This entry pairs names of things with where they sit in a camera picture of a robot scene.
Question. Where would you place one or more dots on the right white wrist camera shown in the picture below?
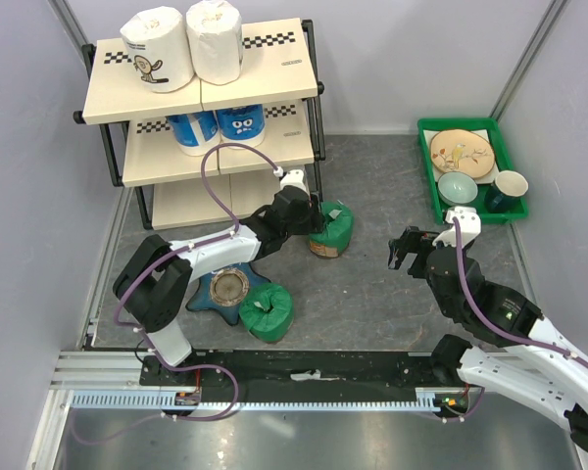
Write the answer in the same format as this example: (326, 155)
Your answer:
(464, 226)

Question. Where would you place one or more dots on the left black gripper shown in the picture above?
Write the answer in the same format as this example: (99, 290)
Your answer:
(315, 220)

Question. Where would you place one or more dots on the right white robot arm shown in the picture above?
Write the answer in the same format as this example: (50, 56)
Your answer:
(502, 317)

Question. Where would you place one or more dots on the green roll front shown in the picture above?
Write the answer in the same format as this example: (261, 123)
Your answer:
(267, 312)

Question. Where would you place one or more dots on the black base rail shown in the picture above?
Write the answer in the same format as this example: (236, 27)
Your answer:
(327, 370)

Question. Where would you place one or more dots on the beige three-tier shelf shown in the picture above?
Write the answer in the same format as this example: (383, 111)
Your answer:
(280, 72)

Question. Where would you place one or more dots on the plain white roll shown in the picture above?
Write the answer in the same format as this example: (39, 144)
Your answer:
(214, 32)

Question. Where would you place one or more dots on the green plastic tray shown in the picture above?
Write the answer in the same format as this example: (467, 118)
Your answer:
(488, 128)

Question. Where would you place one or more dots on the blue star-shaped dish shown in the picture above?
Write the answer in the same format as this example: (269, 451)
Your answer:
(223, 291)

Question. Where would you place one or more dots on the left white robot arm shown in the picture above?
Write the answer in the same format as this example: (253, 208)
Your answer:
(153, 283)

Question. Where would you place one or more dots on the bird-painted ceramic plate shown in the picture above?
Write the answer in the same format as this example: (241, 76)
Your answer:
(458, 150)

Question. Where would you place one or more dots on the blue roll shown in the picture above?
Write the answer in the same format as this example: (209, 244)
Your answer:
(195, 133)
(245, 125)

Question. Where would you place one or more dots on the white cartoon-print roll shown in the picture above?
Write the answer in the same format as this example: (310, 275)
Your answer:
(156, 41)

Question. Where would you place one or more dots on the green roll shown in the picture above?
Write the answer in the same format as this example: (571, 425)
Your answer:
(336, 235)
(267, 312)

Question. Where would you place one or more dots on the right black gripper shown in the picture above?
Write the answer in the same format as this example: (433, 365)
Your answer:
(412, 240)

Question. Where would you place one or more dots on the dark green white-lined cup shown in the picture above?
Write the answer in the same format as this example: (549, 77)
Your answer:
(505, 191)

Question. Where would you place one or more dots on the slotted cable duct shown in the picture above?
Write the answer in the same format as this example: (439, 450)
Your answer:
(268, 399)

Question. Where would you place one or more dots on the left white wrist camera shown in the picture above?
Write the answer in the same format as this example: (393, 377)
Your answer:
(295, 177)

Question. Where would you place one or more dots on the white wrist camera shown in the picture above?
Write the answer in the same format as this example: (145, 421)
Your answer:
(464, 226)
(295, 177)

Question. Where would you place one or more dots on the celadon ceramic bowl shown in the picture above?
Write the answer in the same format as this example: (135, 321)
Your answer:
(457, 189)

